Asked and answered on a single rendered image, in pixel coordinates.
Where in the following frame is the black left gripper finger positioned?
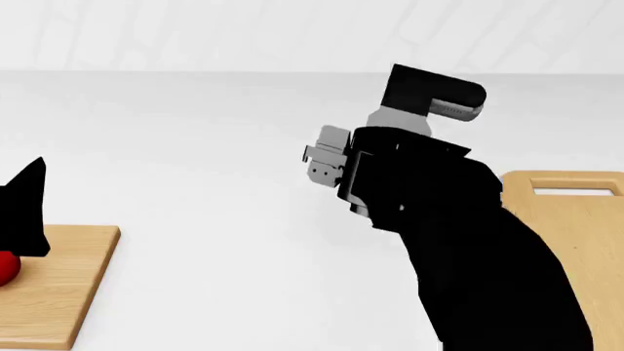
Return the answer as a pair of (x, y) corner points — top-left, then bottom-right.
(0, 155), (53, 259)

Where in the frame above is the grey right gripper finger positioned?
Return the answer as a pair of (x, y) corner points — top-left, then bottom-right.
(304, 124), (353, 162)
(306, 155), (346, 190)

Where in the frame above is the red cherry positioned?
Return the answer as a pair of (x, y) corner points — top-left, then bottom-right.
(0, 251), (22, 289)

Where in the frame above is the plain wooden cutting board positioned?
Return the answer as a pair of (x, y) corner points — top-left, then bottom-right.
(0, 224), (122, 351)

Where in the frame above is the black and grey wrist camera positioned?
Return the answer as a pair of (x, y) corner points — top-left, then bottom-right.
(365, 62), (488, 138)

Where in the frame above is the wooden cutting board with handle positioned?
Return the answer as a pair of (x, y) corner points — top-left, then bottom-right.
(499, 170), (624, 351)

